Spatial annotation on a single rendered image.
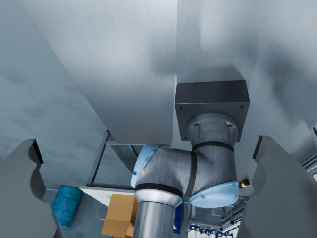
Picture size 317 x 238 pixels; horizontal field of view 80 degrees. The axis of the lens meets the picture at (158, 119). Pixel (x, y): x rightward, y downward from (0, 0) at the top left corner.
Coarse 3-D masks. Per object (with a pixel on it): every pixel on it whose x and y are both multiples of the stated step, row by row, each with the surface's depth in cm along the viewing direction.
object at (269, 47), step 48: (192, 0) 40; (240, 0) 39; (288, 0) 38; (192, 48) 49; (240, 48) 47; (288, 48) 45; (288, 96) 57; (240, 144) 82; (288, 144) 77; (240, 192) 130
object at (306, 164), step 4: (316, 152) 79; (312, 156) 80; (316, 156) 79; (308, 160) 83; (312, 160) 80; (316, 160) 78; (304, 164) 86; (308, 164) 83; (312, 164) 80; (316, 164) 78; (308, 168) 82; (312, 168) 80
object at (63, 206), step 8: (64, 192) 504; (72, 192) 509; (80, 192) 528; (56, 200) 496; (64, 200) 493; (72, 200) 502; (56, 208) 481; (64, 208) 484; (72, 208) 497; (56, 216) 470; (64, 216) 477; (72, 216) 495; (64, 224) 471
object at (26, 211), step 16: (32, 144) 10; (16, 160) 9; (32, 160) 10; (0, 176) 8; (16, 176) 8; (32, 176) 8; (0, 192) 7; (16, 192) 7; (32, 192) 7; (0, 208) 7; (16, 208) 7; (32, 208) 7; (48, 208) 7; (0, 224) 6; (16, 224) 6; (32, 224) 6; (48, 224) 6
